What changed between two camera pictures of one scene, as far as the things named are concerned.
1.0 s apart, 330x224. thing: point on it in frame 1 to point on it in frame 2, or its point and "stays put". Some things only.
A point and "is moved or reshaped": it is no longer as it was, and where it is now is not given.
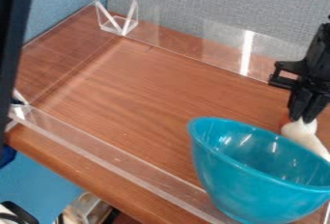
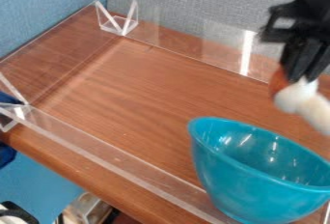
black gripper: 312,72 to 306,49
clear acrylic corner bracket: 118,24 stays put
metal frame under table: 89,210 stays put
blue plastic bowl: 266,179 stays put
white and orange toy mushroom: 302,132 is moved or reshaped
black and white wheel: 14,214 stays put
